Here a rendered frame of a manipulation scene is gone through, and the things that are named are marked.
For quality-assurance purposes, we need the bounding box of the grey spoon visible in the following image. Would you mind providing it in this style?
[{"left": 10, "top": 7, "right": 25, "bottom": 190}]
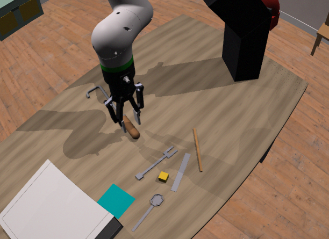
[{"left": 135, "top": 194, "right": 163, "bottom": 227}]

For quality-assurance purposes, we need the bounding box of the small grey cabinet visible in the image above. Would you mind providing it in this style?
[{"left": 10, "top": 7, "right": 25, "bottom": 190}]
[{"left": 0, "top": 159, "right": 124, "bottom": 239}]

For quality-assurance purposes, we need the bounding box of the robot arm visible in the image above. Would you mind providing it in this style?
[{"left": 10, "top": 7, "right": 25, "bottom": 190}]
[{"left": 91, "top": 0, "right": 153, "bottom": 86}]

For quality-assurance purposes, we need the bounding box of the yellow block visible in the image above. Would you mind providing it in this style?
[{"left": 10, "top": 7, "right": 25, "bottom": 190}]
[{"left": 159, "top": 172, "right": 169, "bottom": 183}]

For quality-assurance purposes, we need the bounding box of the grey flat bar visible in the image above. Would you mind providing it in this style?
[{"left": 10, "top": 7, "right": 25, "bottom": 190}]
[{"left": 171, "top": 153, "right": 191, "bottom": 192}]

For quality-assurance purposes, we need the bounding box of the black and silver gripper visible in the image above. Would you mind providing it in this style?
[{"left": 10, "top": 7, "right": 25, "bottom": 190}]
[{"left": 103, "top": 80, "right": 144, "bottom": 133}]

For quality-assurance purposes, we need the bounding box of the teal square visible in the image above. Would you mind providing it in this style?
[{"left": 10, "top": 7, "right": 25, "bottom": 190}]
[{"left": 97, "top": 184, "right": 135, "bottom": 219}]

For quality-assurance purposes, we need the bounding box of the steel hook with wooden handle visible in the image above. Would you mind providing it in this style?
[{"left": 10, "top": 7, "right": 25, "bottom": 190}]
[{"left": 86, "top": 85, "right": 140, "bottom": 140}]

